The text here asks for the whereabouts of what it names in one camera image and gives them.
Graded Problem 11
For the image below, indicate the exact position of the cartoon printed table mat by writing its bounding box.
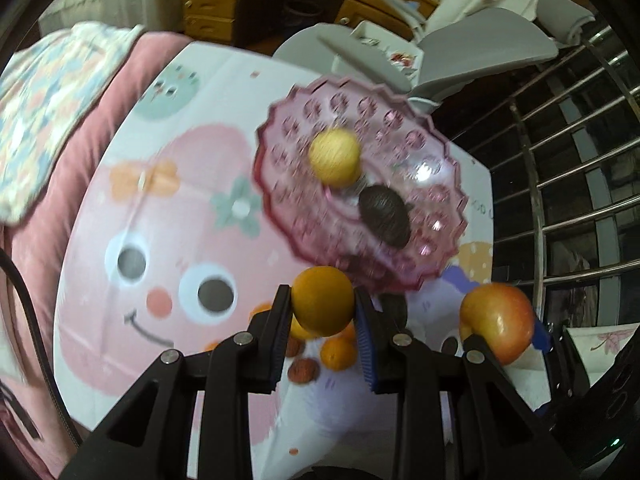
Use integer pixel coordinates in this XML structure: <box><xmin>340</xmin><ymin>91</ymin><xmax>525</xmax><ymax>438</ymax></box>
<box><xmin>52</xmin><ymin>40</ymin><xmax>496</xmax><ymax>480</ymax></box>

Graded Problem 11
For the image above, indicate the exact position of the black cable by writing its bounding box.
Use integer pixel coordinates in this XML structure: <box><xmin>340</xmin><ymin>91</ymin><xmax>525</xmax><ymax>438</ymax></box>
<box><xmin>0</xmin><ymin>247</ymin><xmax>83</xmax><ymax>448</ymax></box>

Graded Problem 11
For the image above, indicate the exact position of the yellow lemon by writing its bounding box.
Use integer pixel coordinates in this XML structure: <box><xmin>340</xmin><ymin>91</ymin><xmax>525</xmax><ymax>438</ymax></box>
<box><xmin>308</xmin><ymin>129</ymin><xmax>362</xmax><ymax>186</ymax></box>

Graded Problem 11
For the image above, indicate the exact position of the grey chair headrest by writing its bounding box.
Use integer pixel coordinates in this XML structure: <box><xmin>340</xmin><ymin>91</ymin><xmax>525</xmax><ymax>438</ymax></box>
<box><xmin>537</xmin><ymin>0</ymin><xmax>596</xmax><ymax>48</ymax></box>

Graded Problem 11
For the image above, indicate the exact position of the metal window railing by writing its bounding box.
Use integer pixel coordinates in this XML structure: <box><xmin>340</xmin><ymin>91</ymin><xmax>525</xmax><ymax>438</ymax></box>
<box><xmin>440</xmin><ymin>25</ymin><xmax>640</xmax><ymax>321</ymax></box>

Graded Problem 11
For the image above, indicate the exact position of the small yellow fruit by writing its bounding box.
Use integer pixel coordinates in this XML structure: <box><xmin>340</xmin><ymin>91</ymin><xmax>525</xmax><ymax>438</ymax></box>
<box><xmin>289</xmin><ymin>317</ymin><xmax>318</xmax><ymax>341</ymax></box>

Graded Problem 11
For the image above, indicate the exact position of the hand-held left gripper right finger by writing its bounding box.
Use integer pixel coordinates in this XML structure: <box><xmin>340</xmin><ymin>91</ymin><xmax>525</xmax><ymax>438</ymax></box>
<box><xmin>355</xmin><ymin>287</ymin><xmax>583</xmax><ymax>480</ymax></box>

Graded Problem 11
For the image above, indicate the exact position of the grey office chair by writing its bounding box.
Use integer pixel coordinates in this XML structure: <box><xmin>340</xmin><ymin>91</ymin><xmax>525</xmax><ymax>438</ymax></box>
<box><xmin>272</xmin><ymin>7</ymin><xmax>561</xmax><ymax>111</ymax></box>

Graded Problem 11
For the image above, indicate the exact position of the large orange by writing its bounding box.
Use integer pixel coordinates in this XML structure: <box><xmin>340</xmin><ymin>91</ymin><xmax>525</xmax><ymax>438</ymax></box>
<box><xmin>291</xmin><ymin>266</ymin><xmax>356</xmax><ymax>338</ymax></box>

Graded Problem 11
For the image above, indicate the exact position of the small orange tangerine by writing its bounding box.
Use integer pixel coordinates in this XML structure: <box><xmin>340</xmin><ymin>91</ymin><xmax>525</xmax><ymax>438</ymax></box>
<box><xmin>320</xmin><ymin>337</ymin><xmax>358</xmax><ymax>372</ymax></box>

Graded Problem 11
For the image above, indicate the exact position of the white flower print cushion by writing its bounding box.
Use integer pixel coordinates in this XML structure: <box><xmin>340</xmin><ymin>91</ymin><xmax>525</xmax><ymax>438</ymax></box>
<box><xmin>565</xmin><ymin>324</ymin><xmax>640</xmax><ymax>386</ymax></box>

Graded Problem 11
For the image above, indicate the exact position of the dark purple passion fruit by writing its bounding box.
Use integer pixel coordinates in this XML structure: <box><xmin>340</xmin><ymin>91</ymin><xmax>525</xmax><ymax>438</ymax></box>
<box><xmin>359</xmin><ymin>186</ymin><xmax>412</xmax><ymax>248</ymax></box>

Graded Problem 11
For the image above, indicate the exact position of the pink blanket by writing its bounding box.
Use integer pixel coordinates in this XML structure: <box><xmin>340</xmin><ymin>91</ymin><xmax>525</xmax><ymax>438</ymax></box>
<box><xmin>0</xmin><ymin>30</ymin><xmax>196</xmax><ymax>480</ymax></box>

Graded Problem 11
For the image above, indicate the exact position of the floral patchwork quilt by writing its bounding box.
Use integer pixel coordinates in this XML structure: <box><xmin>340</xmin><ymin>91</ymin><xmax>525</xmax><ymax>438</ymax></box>
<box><xmin>0</xmin><ymin>22</ymin><xmax>146</xmax><ymax>226</ymax></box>

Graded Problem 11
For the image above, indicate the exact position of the red yellow apple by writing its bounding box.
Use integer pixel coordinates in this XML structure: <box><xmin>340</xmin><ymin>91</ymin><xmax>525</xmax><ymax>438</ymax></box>
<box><xmin>459</xmin><ymin>282</ymin><xmax>536</xmax><ymax>366</ymax></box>

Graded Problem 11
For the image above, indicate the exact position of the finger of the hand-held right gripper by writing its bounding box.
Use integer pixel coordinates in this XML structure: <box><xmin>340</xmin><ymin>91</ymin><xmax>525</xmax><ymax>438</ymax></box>
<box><xmin>530</xmin><ymin>312</ymin><xmax>591</xmax><ymax>411</ymax></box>

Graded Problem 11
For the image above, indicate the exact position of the pink glass bowl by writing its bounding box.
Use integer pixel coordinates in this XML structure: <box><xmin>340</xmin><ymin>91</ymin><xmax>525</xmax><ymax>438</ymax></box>
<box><xmin>252</xmin><ymin>75</ymin><xmax>468</xmax><ymax>293</ymax></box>

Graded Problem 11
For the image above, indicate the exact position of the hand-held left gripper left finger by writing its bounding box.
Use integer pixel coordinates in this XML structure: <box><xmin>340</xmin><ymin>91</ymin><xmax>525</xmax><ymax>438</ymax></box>
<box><xmin>59</xmin><ymin>285</ymin><xmax>292</xmax><ymax>480</ymax></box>

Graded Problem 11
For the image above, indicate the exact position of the white open box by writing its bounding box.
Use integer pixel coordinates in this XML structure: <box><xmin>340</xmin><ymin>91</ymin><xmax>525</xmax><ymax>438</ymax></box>
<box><xmin>350</xmin><ymin>20</ymin><xmax>426</xmax><ymax>86</ymax></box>

